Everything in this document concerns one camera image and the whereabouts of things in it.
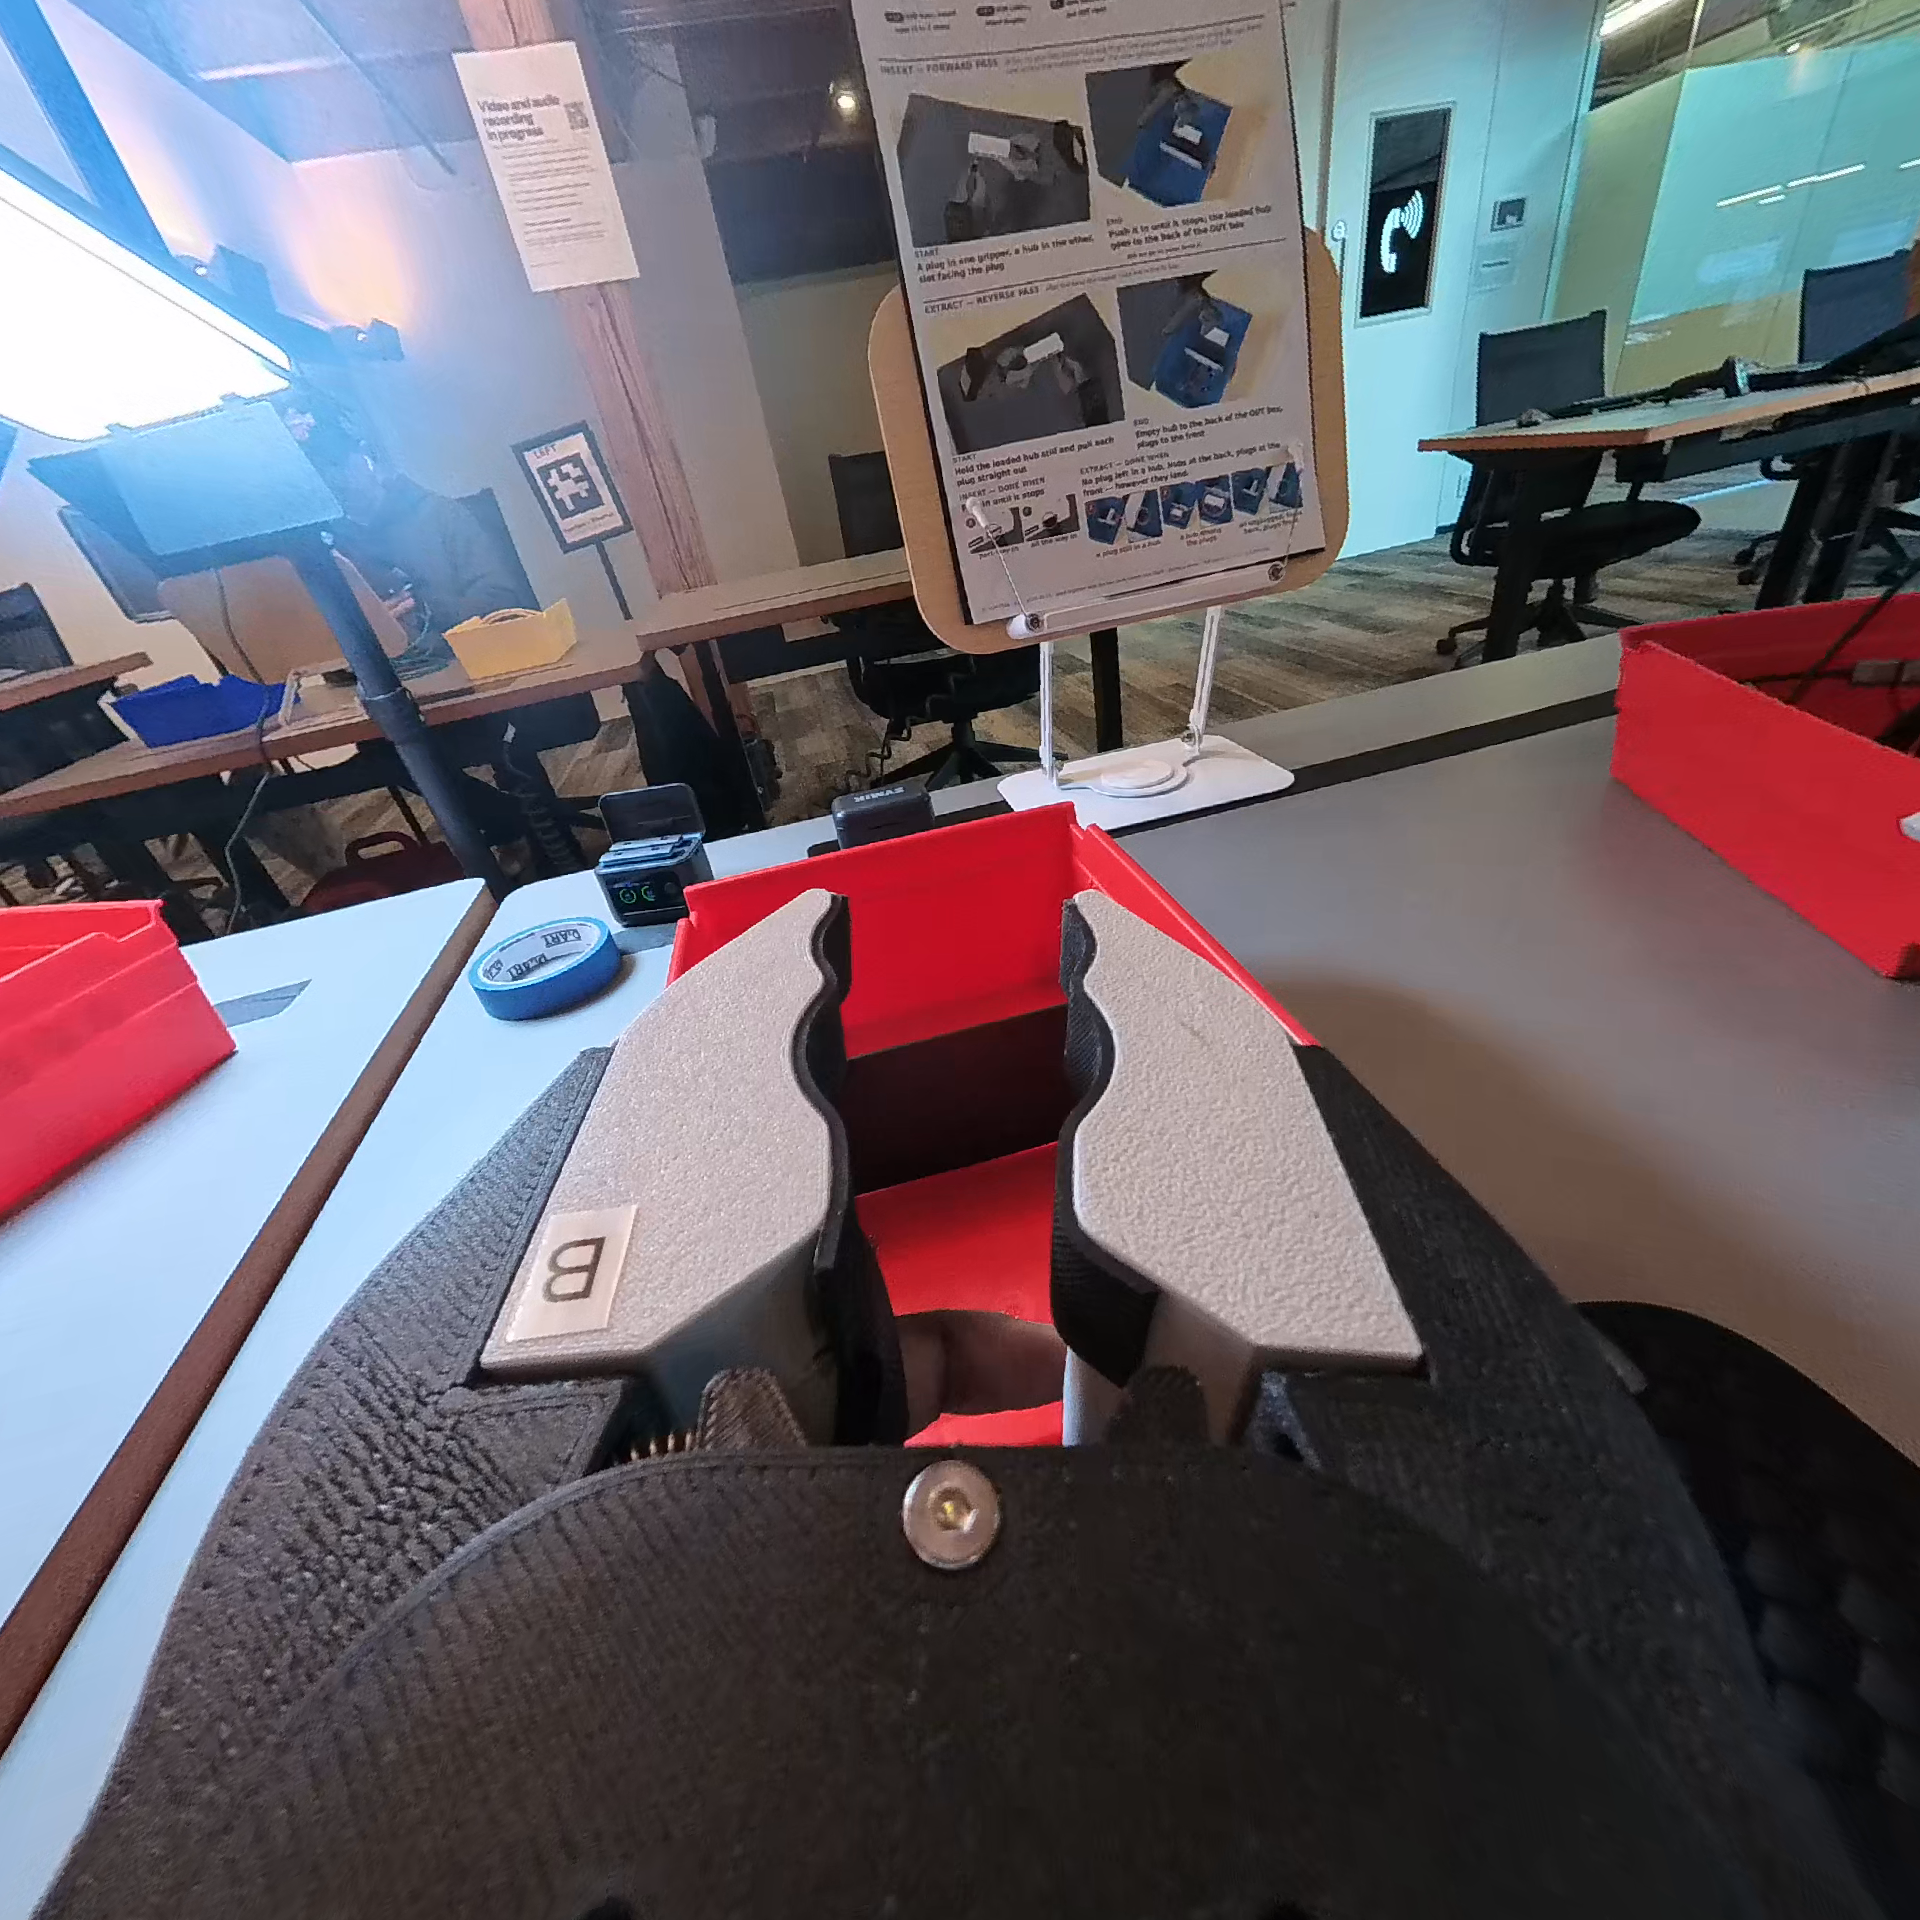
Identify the wooden top office desk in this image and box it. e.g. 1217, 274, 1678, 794
1418, 367, 1920, 608
638, 550, 916, 752
0, 621, 646, 902

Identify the red plastic bin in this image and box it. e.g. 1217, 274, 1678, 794
0, 901, 241, 1220
667, 802, 1316, 1450
1611, 597, 1920, 980

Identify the blue tape roll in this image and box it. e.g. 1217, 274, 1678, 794
469, 915, 625, 1023

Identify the bright light panel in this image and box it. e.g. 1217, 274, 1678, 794
0, 163, 294, 440

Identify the black charging case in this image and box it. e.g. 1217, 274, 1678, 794
592, 783, 717, 927

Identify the black phone sign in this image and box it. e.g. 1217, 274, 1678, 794
1358, 104, 1456, 324

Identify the black mesh chair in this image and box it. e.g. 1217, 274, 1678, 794
1574, 1296, 1920, 1920

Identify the black framed tag sign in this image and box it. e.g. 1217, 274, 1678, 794
514, 423, 636, 619

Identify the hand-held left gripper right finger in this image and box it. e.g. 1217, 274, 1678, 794
1048, 888, 1427, 1450

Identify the printed instruction sheet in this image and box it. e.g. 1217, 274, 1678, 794
853, 0, 1329, 629

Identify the red floor item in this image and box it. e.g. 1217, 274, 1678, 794
300, 832, 467, 916

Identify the wooden post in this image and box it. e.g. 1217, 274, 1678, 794
458, 0, 722, 602

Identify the black office chair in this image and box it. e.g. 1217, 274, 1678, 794
825, 451, 1058, 797
1437, 311, 1706, 666
1740, 247, 1920, 588

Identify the black panel on pole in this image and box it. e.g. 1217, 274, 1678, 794
27, 398, 512, 902

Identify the blue plastic bin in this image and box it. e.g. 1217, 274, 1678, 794
113, 675, 289, 749

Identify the yellow plastic bin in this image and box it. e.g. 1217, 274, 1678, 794
441, 597, 578, 680

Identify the black bin divider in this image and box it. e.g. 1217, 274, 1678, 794
843, 1042, 1069, 1192

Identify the white wall notice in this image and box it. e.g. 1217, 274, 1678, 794
453, 42, 644, 294

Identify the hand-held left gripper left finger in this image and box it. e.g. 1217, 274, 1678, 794
481, 888, 909, 1450

